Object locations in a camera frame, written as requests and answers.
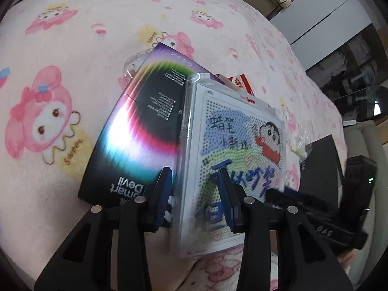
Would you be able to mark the white cabinet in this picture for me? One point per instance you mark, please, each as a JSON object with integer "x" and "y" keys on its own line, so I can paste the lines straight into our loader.
{"x": 333, "y": 3}

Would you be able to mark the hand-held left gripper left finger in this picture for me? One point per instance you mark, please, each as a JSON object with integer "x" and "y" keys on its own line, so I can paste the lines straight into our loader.
{"x": 160, "y": 201}

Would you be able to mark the clear plastic bag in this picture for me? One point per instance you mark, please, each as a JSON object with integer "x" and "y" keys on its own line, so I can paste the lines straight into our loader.
{"x": 133, "y": 65}

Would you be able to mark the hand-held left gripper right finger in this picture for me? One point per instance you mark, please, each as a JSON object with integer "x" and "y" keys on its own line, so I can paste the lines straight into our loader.
{"x": 227, "y": 201}

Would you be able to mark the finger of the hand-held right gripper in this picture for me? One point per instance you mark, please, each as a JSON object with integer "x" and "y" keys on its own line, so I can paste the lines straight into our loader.
{"x": 279, "y": 198}
{"x": 303, "y": 197}

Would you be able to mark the pink printed blanket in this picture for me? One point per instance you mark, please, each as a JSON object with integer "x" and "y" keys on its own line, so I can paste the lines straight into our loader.
{"x": 75, "y": 21}

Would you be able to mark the black rainbow screen protector box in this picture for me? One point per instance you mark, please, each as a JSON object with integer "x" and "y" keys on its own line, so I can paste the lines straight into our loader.
{"x": 136, "y": 127}

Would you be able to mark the red printed packet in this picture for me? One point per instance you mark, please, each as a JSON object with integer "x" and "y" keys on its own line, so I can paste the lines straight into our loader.
{"x": 244, "y": 81}

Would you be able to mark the grey padded sofa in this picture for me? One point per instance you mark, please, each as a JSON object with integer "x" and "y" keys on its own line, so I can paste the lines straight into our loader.
{"x": 372, "y": 133}

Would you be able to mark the black cardboard box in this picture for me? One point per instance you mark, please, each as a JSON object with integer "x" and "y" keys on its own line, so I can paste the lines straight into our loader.
{"x": 321, "y": 163}

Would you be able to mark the cartoon bead art kit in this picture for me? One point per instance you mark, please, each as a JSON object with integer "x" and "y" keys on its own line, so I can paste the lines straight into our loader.
{"x": 230, "y": 133}

